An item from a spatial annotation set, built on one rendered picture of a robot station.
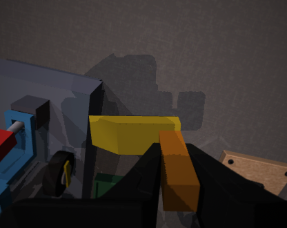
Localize green tray rim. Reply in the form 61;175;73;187
93;173;124;199

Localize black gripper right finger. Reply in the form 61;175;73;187
185;143;287;228

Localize green tray floor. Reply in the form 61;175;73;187
97;183;114;198

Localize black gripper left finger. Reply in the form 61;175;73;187
0;143;161;228

